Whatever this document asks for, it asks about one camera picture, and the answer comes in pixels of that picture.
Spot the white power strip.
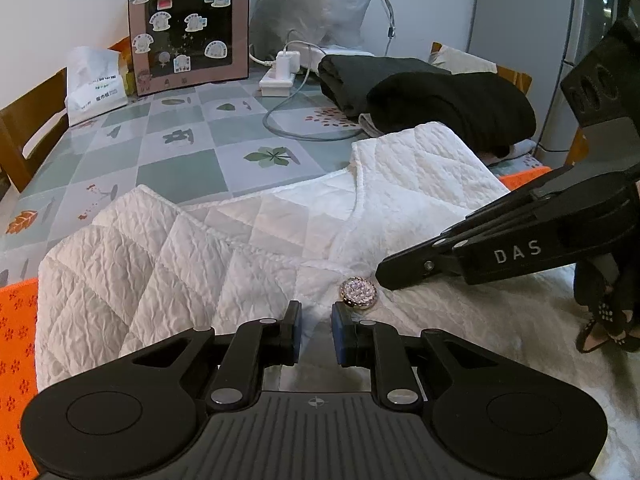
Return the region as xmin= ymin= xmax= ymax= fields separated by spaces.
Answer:
xmin=258 ymin=66 xmax=297 ymax=97

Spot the checkered leaf-print tablecloth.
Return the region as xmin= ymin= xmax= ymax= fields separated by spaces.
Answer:
xmin=0 ymin=57 xmax=551 ymax=291

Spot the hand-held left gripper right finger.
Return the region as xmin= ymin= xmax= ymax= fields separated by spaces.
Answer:
xmin=332 ymin=304 xmax=501 ymax=412

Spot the pink water dispenser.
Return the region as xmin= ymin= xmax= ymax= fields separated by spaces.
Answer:
xmin=125 ymin=0 xmax=251 ymax=97

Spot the white charger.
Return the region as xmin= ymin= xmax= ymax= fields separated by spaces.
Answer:
xmin=276 ymin=50 xmax=302 ymax=78

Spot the white quilted jacket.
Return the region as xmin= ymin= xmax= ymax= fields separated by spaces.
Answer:
xmin=35 ymin=122 xmax=640 ymax=480

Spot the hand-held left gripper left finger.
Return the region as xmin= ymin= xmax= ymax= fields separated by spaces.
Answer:
xmin=132 ymin=300 xmax=302 ymax=413

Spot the orange patterned mat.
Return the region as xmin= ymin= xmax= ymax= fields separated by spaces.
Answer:
xmin=0 ymin=167 xmax=551 ymax=480

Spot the clear plastic bag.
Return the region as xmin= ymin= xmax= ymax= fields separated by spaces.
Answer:
xmin=250 ymin=0 xmax=396 ymax=61

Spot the white tissue pack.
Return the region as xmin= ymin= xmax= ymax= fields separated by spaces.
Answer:
xmin=65 ymin=46 xmax=128 ymax=127

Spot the person's right hand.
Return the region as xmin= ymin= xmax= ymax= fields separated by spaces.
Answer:
xmin=574 ymin=254 xmax=640 ymax=356

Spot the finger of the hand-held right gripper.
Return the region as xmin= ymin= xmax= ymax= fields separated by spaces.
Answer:
xmin=376 ymin=239 xmax=471 ymax=291

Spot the grey refrigerator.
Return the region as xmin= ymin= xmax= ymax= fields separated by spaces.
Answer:
xmin=467 ymin=0 xmax=640 ymax=166

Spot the white rag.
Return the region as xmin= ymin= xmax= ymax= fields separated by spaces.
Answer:
xmin=432 ymin=45 xmax=498 ymax=77

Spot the small beige box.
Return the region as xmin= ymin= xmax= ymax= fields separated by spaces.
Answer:
xmin=107 ymin=35 xmax=139 ymax=97

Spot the black folded garment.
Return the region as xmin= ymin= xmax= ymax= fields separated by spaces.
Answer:
xmin=366 ymin=71 xmax=537 ymax=157

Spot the dark grey folded garment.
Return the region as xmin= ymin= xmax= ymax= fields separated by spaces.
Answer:
xmin=318 ymin=54 xmax=451 ymax=117

